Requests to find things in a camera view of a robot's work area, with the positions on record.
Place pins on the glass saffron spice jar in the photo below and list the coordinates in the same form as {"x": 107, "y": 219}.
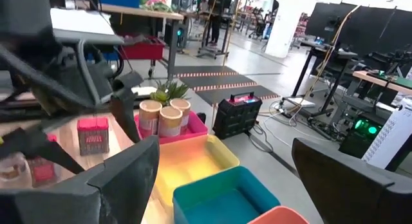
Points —
{"x": 13, "y": 174}

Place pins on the grey side desk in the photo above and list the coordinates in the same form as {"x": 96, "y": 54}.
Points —
{"x": 83, "y": 24}

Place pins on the yellow plastic bin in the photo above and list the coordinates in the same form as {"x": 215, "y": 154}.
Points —
{"x": 193, "y": 159}

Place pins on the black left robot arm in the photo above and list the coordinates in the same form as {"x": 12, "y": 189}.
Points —
{"x": 25, "y": 18}

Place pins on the pink plastic bin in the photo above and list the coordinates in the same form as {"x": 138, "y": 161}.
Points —
{"x": 197, "y": 127}

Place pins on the black red power box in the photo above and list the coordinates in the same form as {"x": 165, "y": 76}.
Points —
{"x": 236, "y": 117}

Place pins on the green lit computer case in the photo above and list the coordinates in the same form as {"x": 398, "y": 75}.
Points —
{"x": 360, "y": 130}

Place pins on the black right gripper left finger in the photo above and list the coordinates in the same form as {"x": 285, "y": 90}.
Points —
{"x": 96, "y": 201}

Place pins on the wooden desk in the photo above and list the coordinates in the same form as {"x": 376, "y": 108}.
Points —
{"x": 380, "y": 80}

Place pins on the black striped floor mat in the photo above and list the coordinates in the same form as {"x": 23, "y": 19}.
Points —
{"x": 219, "y": 81}
{"x": 206, "y": 70}
{"x": 231, "y": 92}

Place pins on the white building pillar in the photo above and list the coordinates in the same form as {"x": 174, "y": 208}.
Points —
{"x": 283, "y": 24}

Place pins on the teal plastic bin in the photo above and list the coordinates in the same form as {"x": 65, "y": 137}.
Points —
{"x": 225, "y": 204}

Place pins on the red storage bin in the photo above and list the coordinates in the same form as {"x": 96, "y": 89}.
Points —
{"x": 145, "y": 51}

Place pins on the large black monitor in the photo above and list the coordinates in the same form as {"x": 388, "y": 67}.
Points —
{"x": 370, "y": 27}

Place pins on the cardboard spice cylinder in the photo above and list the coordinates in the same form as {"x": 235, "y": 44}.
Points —
{"x": 148, "y": 121}
{"x": 185, "y": 114}
{"x": 170, "y": 124}

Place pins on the orange plastic bin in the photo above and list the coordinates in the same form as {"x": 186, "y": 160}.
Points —
{"x": 280, "y": 217}

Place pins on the potted green succulent plant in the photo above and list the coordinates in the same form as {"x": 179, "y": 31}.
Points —
{"x": 167, "y": 92}

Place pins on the person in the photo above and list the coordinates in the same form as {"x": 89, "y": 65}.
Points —
{"x": 216, "y": 24}

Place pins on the wooden workshop table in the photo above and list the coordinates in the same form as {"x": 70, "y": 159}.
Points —
{"x": 145, "y": 12}

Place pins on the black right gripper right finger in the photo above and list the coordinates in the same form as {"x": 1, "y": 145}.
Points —
{"x": 347, "y": 195}

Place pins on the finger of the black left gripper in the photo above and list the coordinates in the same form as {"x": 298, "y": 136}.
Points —
{"x": 32, "y": 143}
{"x": 125, "y": 105}

